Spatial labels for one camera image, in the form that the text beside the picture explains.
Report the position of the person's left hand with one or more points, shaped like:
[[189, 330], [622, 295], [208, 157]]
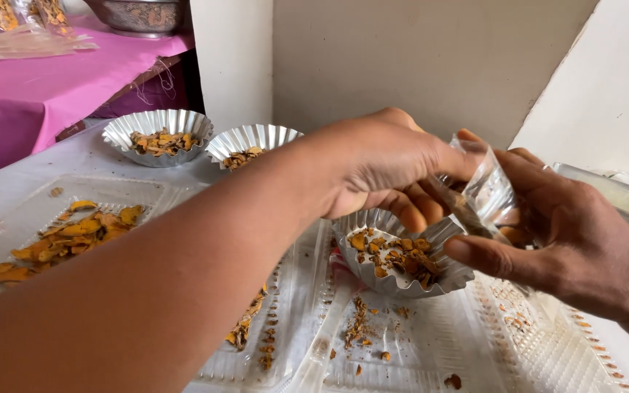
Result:
[[369, 153]]

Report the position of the person's right hand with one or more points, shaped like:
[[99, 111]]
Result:
[[582, 245]]

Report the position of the small clear plastic pouch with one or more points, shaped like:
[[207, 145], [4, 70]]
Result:
[[484, 194]]

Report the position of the dried turmeric slices in cup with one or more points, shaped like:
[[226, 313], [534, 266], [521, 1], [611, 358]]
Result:
[[241, 157], [161, 143], [402, 256]]

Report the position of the fluted foil cup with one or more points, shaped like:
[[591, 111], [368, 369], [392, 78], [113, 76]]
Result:
[[396, 284], [156, 123], [249, 139]]

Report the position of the scattered turmeric crumbs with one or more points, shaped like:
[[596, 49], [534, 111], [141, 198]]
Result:
[[357, 322]]

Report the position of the hinged clear plastic container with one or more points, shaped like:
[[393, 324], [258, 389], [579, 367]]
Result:
[[434, 344]]

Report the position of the strip of turmeric crumbs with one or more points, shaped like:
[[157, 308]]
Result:
[[243, 325]]

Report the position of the metal mesh strainer bowl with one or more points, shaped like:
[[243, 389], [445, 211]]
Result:
[[140, 16]]

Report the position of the large heap of turmeric slices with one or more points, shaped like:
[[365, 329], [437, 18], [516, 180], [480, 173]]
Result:
[[74, 234]]

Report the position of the table with pink cloth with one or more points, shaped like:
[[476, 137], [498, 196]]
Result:
[[30, 98]]

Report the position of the stack of empty clear pouches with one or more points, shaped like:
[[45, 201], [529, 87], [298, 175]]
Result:
[[25, 45]]

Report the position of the flat clear plastic tray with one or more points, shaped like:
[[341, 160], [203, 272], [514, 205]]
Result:
[[14, 218]]

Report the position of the row of filled turmeric packets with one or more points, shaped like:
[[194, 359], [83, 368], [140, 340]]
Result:
[[0, 13]]

